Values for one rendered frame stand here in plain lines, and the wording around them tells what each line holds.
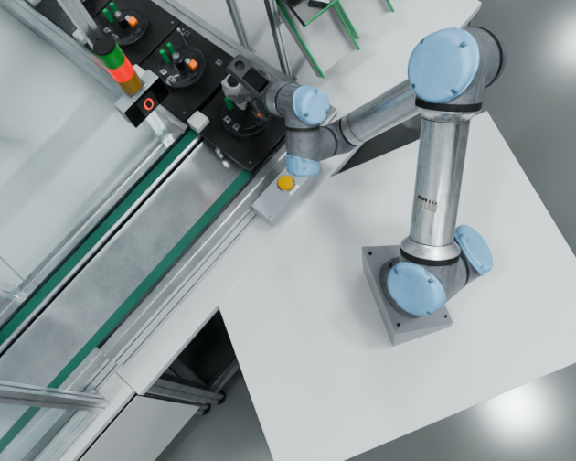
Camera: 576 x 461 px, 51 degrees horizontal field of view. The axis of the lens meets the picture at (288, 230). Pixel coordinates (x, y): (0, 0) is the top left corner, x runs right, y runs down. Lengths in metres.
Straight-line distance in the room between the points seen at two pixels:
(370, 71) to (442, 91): 0.82
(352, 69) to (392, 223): 0.50
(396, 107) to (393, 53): 0.61
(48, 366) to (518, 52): 2.32
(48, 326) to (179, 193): 0.50
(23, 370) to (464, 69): 1.31
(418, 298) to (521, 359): 0.48
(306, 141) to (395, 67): 0.64
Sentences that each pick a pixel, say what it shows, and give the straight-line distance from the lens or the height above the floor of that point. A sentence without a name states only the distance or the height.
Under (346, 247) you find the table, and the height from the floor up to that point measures 0.86.
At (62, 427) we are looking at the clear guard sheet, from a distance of 1.63.
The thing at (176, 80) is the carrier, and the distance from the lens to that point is 1.78.
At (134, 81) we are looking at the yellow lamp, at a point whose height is 1.29.
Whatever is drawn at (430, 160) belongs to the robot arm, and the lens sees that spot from 1.12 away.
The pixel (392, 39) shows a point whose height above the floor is 0.86.
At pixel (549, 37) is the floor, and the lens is 3.07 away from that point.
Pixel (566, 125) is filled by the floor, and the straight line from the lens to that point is 2.85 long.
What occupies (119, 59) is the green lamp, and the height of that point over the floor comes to 1.38.
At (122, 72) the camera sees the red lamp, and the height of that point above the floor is 1.34.
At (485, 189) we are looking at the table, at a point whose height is 0.86.
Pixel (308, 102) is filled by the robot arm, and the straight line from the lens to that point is 1.25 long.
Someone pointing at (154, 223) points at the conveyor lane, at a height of 0.92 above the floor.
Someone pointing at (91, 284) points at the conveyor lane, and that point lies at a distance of 1.71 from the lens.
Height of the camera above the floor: 2.41
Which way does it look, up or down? 70 degrees down
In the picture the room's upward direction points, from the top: 23 degrees counter-clockwise
